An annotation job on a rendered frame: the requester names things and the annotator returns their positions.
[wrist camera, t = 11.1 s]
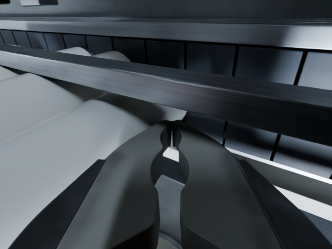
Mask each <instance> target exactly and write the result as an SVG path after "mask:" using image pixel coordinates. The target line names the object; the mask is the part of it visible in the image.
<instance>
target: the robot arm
mask: <svg viewBox="0 0 332 249"><path fill-rule="evenodd" d="M171 134H172V143H173V147H176V149H177V150H178V151H179V174H180V175H181V176H182V177H183V179H184V180H185V182H186V184H185V186H184V187H183V189H182V190H181V193H180V230H181V244H182V248H183V249H332V244H331V243H330V242H329V241H328V239H327V238H326V237H325V236H324V235H323V233H322V232H321V231H320V230H319V229H318V228H317V227H316V226H315V225H314V223H313V222H312V221H311V220H310V219H309V218H308V217H307V216H306V215H305V214H304V213H303V212H302V211H301V210H300V209H298V208H297V207H296V206H295V205H294V204H293V203H292V202H291V201H290V200H289V199H288V198H287V197H285V196H284V195H283V194H282V193H281V192H280V191H279V190H278V189H277V188H276V187H275V186H274V185H272V184H271V183H270V182H269V181H268V180H267V179H266V178H265V177H264V176H263V175H262V174H261V173H259V172H258V171H257V170H256V169H255V168H254V167H253V166H252V165H251V164H250V163H249V162H247V161H246V160H245V159H243V160H238V159H237V158H236V157H235V156H234V155H233V154H232V153H231V152H230V151H229V150H228V149H227V148H225V147H224V146H223V145H222V144H220V143H219V142H217V141H216V140H214V139H212V138H211V137H209V136H207V135H206V134H204V133H202V132H201V131H199V130H197V129H195V128H194V127H192V126H190V125H188V124H187V123H185V122H183V121H181V120H175V121H169V120H163V121H160V122H158V123H156V124H155V125H153V126H151V127H149V128H148V129H146V130H144V131H143V132H141V133H139V134H137V135H136V136H134V137H132V138H131V139H129V140H128V141H126V142H125V143H123V144H122V145H121V146H119V147H118V148H117V149H116V150H114V151H113V152H112V153H111V154H110V155H109V156H108V157H107V158H106V159H104V160H102V159H98V160H97V161H96V162H94V163H93V164H92V165H91V166H90V167H89V168H88V169H87V170H86V171H84V172H83V173H82V174H81V175H80V176H79V177H78V178H77V179H76V180H75V181H73V182H72V183H71V184H70V185H69V186H68V187H67V188H66V189H65V190H63V191H62V192H61V193H60V194H59V195H58V196H57V197H56V198H55V199H54V200H52V201H51V202H50V203H49V204H48V205H47V206H46V207H45V208H44V209H43V210H42V211H41V212H40V213H39V214H38V215H37V216H36V217H35V218H34V219H33V220H32V221H31V222H30V223H29V224H28V225H27V226H26V227H25V228H24V230H23V231H22V232H21V233H20V234H19V235H18V237H17V238H16V239H15V240H14V241H13V243H12V244H11V245H10V246H9V248H8V249H156V248H157V246H158V239H159V230H160V208H159V195H158V191H157V189H156V187H155V184H156V182H157V181H158V179H159V178H160V176H161V175H162V174H163V172H164V161H163V153H164V152H165V150H166V149H167V148H168V147H170V145H171Z"/></svg>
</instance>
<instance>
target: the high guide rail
mask: <svg viewBox="0 0 332 249"><path fill-rule="evenodd" d="M0 65H3V66H7V67H11V68H14V69H18V70H22V71H26V72H30V73H35V74H39V75H43V76H47V77H51V78H55V79H59V80H63V81H67V82H71V83H76V84H80V85H84V86H88V87H92V88H96V89H100V90H104V91H108V92H112V93H116V94H120V95H124V96H128V97H132V98H136V99H140V100H144V101H148V102H152V103H156V104H160V105H164V106H168V107H172V108H176V109H180V110H184V111H188V112H192V113H196V114H200V115H204V116H208V117H212V118H216V119H220V120H224V121H228V122H232V123H236V124H240V125H246V126H250V127H254V128H257V129H261V130H265V131H269V132H273V133H277V134H281V135H285V136H289V137H293V138H298V139H302V140H306V141H310V142H314V143H318V144H322V145H326V146H330V147H332V90H327V89H320V88H313V87H306V86H299V85H292V84H285V83H275V82H268V81H261V80H254V79H247V78H240V77H233V76H226V75H219V74H212V73H204V72H197V71H190V70H183V69H176V68H169V67H162V66H155V65H148V64H141V63H134V62H126V61H120V60H113V59H105V58H98V57H91V56H84V55H77V54H70V53H63V52H56V51H49V50H42V49H35V48H27V47H20V46H13V45H6V44H0Z"/></svg>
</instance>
